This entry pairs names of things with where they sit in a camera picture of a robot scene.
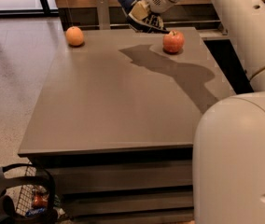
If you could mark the wire mesh basket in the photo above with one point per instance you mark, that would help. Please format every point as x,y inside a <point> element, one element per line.
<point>24,202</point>

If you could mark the blue snack packet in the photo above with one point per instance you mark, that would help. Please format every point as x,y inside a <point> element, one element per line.
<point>34,212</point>

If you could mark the blue chip bag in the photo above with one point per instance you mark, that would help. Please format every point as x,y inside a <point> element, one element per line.
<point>152,24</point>

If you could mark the left metal bracket post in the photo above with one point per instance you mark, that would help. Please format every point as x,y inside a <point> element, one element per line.
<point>103,14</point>

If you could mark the red snack packet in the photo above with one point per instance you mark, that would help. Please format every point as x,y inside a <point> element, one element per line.
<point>40,199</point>

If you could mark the red apple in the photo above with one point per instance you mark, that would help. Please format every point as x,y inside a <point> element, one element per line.
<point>173,41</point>

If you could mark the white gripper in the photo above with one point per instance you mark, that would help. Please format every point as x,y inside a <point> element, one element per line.
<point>141,9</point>

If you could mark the orange fruit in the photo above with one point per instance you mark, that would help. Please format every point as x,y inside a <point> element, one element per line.
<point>74,36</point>

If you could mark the grey drawer cabinet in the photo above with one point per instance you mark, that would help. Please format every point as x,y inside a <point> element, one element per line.
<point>114,125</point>

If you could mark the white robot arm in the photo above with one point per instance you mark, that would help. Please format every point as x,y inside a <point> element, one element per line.
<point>229,145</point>

